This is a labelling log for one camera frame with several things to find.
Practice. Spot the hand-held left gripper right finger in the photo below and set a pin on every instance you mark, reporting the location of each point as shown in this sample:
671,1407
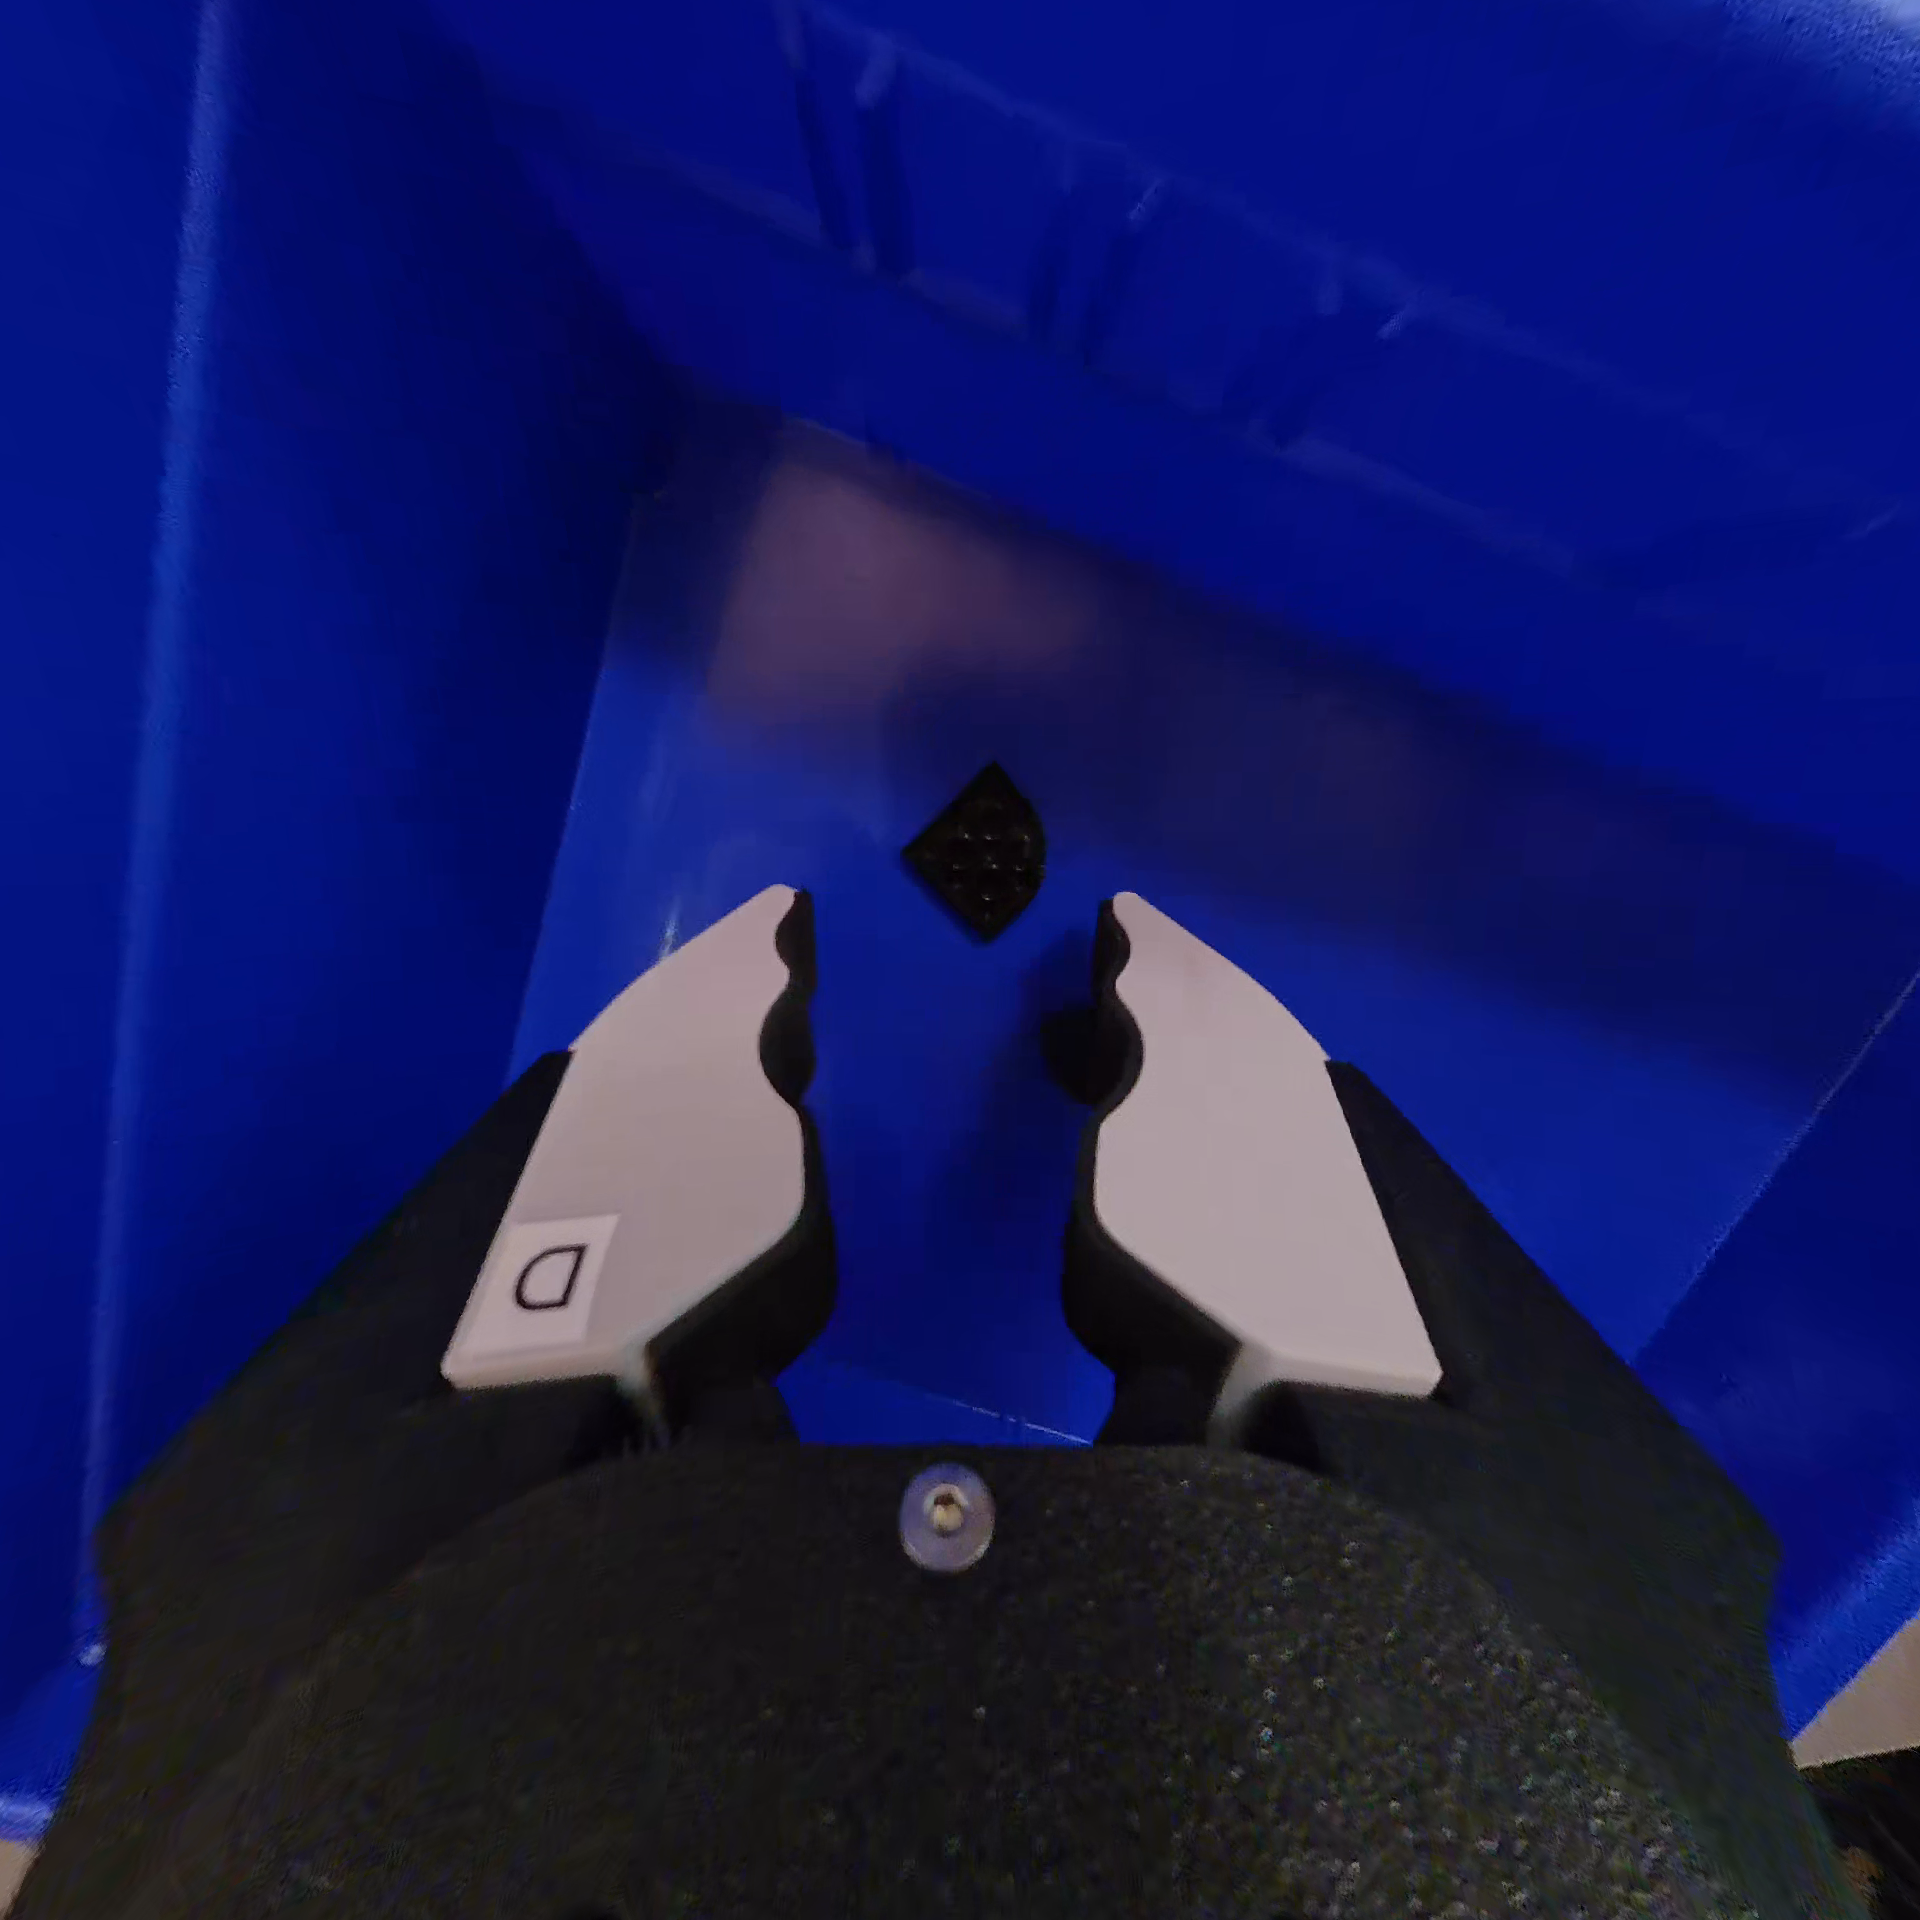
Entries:
1245,1185

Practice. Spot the black quarter-round lego plate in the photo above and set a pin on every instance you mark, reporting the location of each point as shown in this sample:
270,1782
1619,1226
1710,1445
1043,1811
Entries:
978,854

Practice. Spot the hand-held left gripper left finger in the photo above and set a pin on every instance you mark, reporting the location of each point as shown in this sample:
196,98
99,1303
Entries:
661,1141

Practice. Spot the large blue plastic bin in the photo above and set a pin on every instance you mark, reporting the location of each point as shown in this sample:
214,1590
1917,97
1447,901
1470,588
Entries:
375,600

